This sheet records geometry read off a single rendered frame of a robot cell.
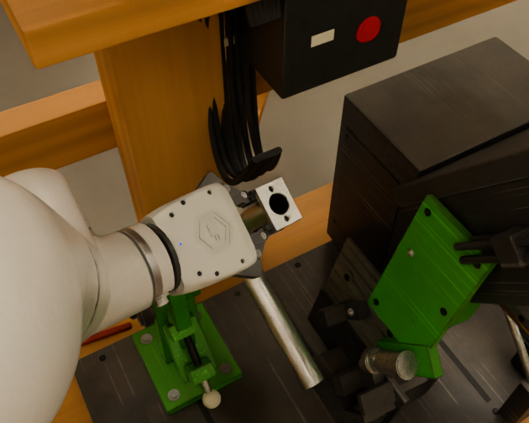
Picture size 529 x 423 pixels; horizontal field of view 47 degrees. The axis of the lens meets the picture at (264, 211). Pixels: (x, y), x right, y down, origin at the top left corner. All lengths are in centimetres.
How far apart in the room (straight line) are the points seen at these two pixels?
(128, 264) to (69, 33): 21
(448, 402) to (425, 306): 27
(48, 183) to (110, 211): 193
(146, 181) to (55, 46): 36
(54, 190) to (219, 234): 22
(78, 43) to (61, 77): 253
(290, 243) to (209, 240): 54
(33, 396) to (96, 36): 40
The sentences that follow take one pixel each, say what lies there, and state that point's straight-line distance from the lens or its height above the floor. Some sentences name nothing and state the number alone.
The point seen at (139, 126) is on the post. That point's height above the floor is 129.
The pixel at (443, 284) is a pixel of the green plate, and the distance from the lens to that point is 77.
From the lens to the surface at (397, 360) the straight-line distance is 83.
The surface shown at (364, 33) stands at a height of 141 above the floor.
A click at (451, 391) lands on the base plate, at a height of 90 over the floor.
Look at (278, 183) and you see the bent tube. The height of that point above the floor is 130.
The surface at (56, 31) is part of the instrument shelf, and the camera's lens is 55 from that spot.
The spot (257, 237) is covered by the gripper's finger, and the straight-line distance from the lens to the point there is 69.
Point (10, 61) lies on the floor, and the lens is 328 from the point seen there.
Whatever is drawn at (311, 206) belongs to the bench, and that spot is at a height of 88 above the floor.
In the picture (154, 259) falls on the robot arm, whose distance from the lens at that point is 59.
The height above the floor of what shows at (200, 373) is 99.
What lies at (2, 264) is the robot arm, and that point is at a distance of 20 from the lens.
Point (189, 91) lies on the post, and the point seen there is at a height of 132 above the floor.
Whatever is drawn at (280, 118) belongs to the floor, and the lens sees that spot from 272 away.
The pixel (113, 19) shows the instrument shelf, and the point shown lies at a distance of 56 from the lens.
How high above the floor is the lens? 183
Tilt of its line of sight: 51 degrees down
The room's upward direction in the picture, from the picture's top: straight up
